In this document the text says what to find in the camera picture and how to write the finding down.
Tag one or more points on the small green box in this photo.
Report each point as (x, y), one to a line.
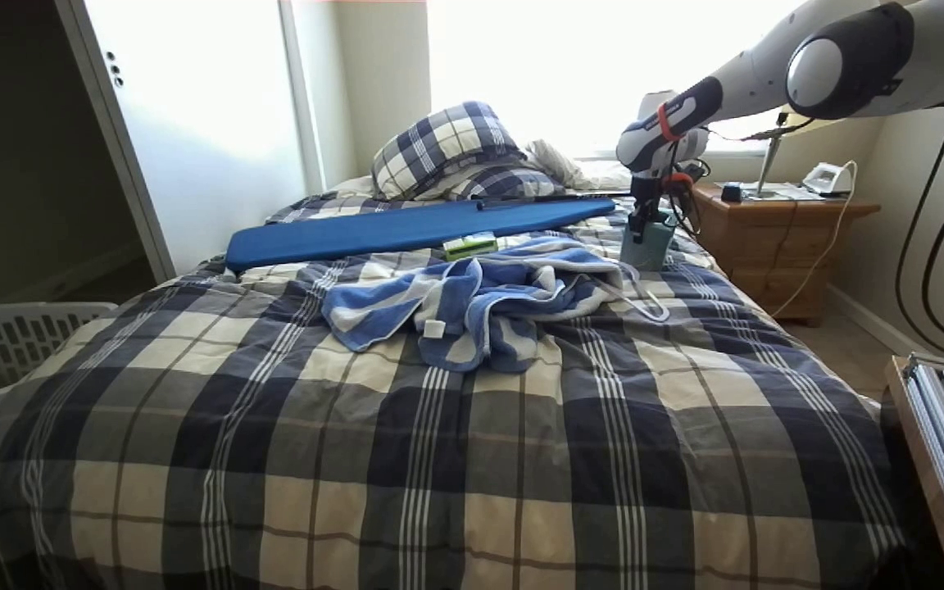
(471, 248)

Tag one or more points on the blue plaid pillow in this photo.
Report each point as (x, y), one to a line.
(440, 148)

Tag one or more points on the white laundry basket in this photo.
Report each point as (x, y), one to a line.
(1, 348)

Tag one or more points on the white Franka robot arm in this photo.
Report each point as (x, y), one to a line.
(877, 52)

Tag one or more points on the small black nightstand item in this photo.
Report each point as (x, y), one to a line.
(732, 195)

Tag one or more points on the white phone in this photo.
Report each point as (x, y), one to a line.
(826, 177)

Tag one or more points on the white rail frame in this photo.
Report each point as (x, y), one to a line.
(935, 493)

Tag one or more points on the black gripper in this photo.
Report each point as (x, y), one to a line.
(662, 195)

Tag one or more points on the bright window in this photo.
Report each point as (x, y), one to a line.
(538, 68)

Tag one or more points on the blue plaid duvet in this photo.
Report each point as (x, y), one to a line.
(493, 459)

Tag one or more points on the table lamp with cream shade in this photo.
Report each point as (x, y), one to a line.
(767, 165)

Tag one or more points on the white pillow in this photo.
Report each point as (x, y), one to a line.
(603, 176)

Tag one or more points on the white door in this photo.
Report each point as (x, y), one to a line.
(211, 110)

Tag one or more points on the light blue tissue box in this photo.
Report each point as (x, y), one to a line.
(647, 252)

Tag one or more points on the blue white striped towel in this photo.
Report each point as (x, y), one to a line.
(493, 299)

